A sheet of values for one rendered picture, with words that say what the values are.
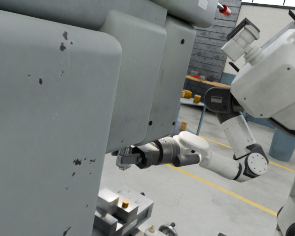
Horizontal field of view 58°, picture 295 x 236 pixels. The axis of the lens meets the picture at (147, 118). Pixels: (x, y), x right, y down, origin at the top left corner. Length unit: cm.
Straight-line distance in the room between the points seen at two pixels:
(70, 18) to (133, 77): 17
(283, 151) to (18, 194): 534
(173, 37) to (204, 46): 803
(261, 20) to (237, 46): 747
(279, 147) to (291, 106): 454
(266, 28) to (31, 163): 819
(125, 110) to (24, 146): 30
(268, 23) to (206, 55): 188
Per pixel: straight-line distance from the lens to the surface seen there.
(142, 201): 103
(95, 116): 27
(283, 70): 88
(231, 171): 97
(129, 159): 76
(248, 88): 92
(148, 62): 52
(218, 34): 856
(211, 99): 105
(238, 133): 102
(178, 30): 65
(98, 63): 25
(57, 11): 37
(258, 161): 99
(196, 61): 871
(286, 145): 545
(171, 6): 57
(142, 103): 54
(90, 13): 41
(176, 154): 86
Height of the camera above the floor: 156
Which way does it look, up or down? 15 degrees down
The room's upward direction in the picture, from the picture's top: 12 degrees clockwise
